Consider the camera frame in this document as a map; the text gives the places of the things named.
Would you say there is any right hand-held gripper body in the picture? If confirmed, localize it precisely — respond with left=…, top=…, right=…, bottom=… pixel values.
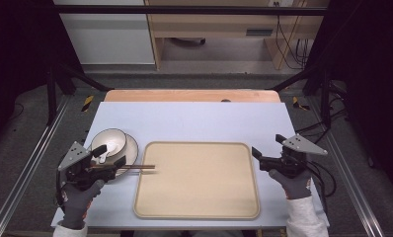
left=259, top=133, right=329, bottom=180

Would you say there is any black curtain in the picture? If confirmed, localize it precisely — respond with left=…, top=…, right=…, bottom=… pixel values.
left=306, top=0, right=393, bottom=196
left=0, top=0, right=84, bottom=152

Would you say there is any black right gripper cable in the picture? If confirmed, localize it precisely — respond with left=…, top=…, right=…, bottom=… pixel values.
left=305, top=160, right=338, bottom=198

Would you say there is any white ceramic spoon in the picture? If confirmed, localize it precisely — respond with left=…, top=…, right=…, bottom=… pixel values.
left=98, top=141, right=118, bottom=165

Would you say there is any yellow black floor tape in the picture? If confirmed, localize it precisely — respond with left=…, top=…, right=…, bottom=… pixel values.
left=81, top=94, right=96, bottom=114
left=291, top=95, right=311, bottom=112

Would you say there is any black metal frame stand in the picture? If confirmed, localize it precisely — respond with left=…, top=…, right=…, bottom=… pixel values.
left=45, top=62, right=115, bottom=126
left=269, top=64, right=333, bottom=130

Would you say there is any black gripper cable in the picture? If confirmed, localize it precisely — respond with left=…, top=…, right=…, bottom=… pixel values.
left=305, top=160, right=338, bottom=198
left=54, top=169, right=66, bottom=207

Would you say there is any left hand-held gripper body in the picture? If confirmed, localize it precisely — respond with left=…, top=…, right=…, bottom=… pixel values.
left=57, top=141, right=118, bottom=192

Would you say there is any black horizontal frame bar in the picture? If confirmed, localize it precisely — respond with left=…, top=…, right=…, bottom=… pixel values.
left=51, top=4, right=328, bottom=17

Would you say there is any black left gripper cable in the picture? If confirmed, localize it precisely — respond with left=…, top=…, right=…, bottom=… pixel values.
left=54, top=169, right=66, bottom=207

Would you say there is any bundle of black wall cables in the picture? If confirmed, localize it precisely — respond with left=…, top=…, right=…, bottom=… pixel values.
left=273, top=1, right=314, bottom=71

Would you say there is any white ceramic bowl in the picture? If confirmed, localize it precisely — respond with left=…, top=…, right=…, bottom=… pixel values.
left=90, top=127, right=128, bottom=160

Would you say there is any brown wooden chopstick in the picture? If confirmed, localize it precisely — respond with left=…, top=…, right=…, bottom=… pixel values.
left=91, top=164, right=156, bottom=169
left=118, top=166, right=156, bottom=171

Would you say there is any person's right hand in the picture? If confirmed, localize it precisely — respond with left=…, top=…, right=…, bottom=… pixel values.
left=268, top=168, right=314, bottom=201

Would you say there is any aluminium floor rail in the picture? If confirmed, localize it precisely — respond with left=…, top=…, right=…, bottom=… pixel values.
left=0, top=94, right=71, bottom=237
left=306, top=95, right=387, bottom=237

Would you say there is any beige rectangular tray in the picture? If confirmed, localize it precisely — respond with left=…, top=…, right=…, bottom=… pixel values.
left=132, top=141, right=261, bottom=220

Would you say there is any person's left hand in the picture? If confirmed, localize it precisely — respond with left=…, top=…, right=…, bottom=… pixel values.
left=60, top=179, right=106, bottom=230

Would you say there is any light wooden desk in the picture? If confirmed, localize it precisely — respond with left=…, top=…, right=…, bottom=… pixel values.
left=144, top=0, right=328, bottom=71

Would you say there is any white cabinet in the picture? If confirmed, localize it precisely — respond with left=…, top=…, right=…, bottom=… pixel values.
left=52, top=0, right=156, bottom=66

